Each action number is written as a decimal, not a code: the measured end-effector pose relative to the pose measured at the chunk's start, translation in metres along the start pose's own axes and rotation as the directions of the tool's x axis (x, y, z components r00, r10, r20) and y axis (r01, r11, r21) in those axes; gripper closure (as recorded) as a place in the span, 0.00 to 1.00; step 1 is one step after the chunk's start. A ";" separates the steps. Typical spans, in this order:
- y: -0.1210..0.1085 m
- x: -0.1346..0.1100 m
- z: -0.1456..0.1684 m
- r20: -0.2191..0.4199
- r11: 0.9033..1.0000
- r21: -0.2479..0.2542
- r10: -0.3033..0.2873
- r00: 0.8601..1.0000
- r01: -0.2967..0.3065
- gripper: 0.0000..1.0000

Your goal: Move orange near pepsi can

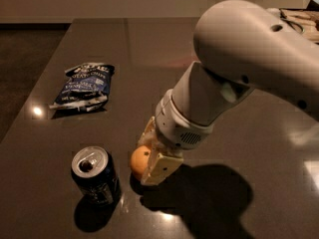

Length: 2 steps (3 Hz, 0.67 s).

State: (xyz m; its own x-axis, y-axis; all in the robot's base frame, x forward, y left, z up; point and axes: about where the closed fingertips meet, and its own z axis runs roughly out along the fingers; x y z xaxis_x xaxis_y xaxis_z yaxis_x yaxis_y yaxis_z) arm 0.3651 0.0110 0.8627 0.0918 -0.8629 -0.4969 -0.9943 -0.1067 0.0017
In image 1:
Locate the blue potato chips bag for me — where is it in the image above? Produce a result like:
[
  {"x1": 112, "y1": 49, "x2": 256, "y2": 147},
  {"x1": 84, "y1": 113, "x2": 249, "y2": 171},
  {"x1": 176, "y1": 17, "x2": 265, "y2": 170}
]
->
[{"x1": 50, "y1": 63, "x2": 115, "y2": 113}]

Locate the blue pepsi can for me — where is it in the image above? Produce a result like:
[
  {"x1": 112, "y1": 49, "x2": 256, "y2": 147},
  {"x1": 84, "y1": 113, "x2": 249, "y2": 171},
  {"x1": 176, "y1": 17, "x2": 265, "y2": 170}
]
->
[{"x1": 71, "y1": 146, "x2": 121, "y2": 206}]

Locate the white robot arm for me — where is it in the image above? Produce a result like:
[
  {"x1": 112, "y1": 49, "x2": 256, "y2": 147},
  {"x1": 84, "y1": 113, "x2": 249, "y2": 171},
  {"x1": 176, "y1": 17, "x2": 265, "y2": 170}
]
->
[{"x1": 139, "y1": 0, "x2": 319, "y2": 186}]

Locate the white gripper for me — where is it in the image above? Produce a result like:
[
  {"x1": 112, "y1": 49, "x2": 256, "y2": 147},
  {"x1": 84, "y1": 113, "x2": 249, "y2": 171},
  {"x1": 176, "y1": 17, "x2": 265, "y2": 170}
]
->
[{"x1": 138, "y1": 90, "x2": 213, "y2": 186}]

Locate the orange fruit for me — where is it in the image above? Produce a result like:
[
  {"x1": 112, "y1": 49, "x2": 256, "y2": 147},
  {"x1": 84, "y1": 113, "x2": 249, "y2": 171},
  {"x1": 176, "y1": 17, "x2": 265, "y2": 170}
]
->
[{"x1": 130, "y1": 145, "x2": 152, "y2": 180}]

